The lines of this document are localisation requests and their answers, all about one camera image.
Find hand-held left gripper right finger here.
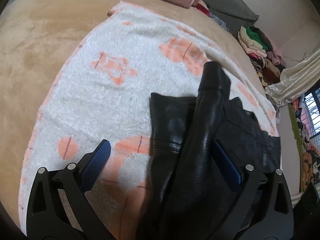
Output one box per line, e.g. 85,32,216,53
212,140,295,240

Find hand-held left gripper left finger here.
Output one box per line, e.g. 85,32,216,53
26,139,115,240

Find black leather jacket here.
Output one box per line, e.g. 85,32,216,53
144,61,282,240

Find colourful clothes heap by window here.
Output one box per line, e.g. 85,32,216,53
287,99,320,193

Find pile of folded clothes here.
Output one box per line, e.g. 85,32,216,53
237,25,288,86

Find colourful clothes beside comforter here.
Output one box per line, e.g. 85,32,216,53
192,1,228,32

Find white blanket with orange print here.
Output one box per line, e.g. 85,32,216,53
19,1,280,233

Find window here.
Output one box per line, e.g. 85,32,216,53
301,89,320,140

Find cream satin curtain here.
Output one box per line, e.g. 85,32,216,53
264,50,320,106

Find bed with tan cover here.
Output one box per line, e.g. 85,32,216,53
0,0,270,230

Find dark grey headboard cushion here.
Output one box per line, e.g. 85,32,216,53
197,0,260,32

